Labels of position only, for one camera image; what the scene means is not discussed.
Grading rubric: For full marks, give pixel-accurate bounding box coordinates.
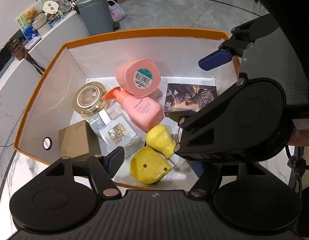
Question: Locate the brown cardboard box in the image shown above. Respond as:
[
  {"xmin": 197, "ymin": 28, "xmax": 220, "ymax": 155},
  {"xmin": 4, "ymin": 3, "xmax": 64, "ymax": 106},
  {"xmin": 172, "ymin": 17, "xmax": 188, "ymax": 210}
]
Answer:
[{"xmin": 58, "ymin": 120, "xmax": 101, "ymax": 158}]

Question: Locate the clear acrylic cube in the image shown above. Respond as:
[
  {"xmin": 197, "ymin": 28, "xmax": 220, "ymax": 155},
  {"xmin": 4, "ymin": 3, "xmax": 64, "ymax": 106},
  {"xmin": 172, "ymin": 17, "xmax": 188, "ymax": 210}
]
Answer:
[{"xmin": 99, "ymin": 114, "xmax": 144, "ymax": 160}]

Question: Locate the yellow tape measure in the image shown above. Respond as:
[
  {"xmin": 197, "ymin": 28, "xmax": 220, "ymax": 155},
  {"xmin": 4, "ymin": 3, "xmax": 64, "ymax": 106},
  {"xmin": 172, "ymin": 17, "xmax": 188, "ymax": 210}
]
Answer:
[{"xmin": 130, "ymin": 146, "xmax": 172, "ymax": 185}]

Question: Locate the dark photo card box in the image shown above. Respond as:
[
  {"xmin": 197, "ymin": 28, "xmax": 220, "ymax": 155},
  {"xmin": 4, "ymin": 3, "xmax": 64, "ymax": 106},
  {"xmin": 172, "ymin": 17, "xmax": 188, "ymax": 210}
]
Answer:
[{"xmin": 164, "ymin": 83, "xmax": 218, "ymax": 116}]

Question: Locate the yellow bulb-shaped bottle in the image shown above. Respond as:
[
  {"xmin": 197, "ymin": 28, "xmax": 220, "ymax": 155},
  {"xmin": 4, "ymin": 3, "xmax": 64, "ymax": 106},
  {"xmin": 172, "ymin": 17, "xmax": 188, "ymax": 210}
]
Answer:
[{"xmin": 145, "ymin": 125, "xmax": 190, "ymax": 171}]

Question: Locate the gold round tin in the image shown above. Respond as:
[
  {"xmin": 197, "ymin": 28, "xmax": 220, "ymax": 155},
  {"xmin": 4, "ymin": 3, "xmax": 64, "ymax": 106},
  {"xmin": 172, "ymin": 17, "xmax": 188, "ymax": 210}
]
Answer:
[{"xmin": 73, "ymin": 82, "xmax": 110, "ymax": 120}]

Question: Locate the pink pump bottle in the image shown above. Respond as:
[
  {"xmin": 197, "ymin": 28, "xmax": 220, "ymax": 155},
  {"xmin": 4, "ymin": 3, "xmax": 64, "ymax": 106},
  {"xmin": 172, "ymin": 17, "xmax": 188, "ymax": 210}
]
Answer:
[{"xmin": 102, "ymin": 87, "xmax": 164, "ymax": 133}]

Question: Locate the pink cylinder container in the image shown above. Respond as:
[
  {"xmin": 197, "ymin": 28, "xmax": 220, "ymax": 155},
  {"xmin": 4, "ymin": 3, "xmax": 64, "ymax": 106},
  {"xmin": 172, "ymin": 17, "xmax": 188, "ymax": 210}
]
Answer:
[{"xmin": 115, "ymin": 59, "xmax": 161, "ymax": 98}]

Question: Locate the grey cream jar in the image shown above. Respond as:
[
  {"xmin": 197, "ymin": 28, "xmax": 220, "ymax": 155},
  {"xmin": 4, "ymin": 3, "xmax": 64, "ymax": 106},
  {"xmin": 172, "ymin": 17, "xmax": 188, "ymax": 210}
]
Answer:
[{"xmin": 88, "ymin": 109, "xmax": 112, "ymax": 138}]

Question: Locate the person right hand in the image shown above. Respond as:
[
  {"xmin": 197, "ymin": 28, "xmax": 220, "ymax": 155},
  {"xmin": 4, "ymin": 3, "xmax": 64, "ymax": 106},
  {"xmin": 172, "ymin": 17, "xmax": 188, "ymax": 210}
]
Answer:
[{"xmin": 287, "ymin": 129, "xmax": 309, "ymax": 147}]

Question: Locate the orange storage box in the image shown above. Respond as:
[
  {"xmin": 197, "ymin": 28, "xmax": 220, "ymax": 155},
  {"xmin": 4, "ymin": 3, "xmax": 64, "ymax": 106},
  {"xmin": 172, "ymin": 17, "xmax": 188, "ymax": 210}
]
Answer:
[{"xmin": 13, "ymin": 27, "xmax": 241, "ymax": 193}]

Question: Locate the woven pastel basket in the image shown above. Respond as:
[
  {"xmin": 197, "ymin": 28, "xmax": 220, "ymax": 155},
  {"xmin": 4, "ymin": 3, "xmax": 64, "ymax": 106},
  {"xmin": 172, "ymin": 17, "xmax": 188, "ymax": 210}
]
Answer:
[{"xmin": 107, "ymin": 0, "xmax": 126, "ymax": 22}]

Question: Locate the grey trash bin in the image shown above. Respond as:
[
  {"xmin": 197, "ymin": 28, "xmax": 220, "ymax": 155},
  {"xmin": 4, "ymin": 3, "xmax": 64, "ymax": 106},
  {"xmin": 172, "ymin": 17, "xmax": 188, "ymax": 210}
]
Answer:
[{"xmin": 76, "ymin": 0, "xmax": 120, "ymax": 36}]

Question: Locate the green poster card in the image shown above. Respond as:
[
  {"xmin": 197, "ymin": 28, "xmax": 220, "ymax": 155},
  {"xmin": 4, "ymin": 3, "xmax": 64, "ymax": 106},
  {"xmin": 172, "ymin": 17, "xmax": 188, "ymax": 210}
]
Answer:
[{"xmin": 16, "ymin": 0, "xmax": 49, "ymax": 41}]

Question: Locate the teddy bear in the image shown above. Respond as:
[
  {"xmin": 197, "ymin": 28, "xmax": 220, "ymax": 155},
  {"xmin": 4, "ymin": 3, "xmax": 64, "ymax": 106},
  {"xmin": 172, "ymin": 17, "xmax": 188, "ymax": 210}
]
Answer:
[{"xmin": 24, "ymin": 7, "xmax": 45, "ymax": 24}]

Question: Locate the round paper fan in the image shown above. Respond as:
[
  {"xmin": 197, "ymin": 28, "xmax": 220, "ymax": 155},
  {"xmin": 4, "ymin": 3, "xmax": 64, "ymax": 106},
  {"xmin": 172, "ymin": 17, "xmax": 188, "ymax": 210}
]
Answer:
[{"xmin": 43, "ymin": 0, "xmax": 59, "ymax": 17}]

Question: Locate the black key ring strap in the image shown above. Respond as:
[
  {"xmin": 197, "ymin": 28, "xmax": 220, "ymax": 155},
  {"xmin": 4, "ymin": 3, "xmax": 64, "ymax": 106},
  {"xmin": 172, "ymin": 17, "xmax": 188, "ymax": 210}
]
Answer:
[{"xmin": 284, "ymin": 144, "xmax": 309, "ymax": 196}]

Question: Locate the brown camera bag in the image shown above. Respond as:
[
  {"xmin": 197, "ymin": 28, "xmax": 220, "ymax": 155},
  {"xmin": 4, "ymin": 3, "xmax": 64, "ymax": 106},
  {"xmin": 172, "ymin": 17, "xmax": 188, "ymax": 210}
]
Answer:
[{"xmin": 9, "ymin": 39, "xmax": 45, "ymax": 75}]

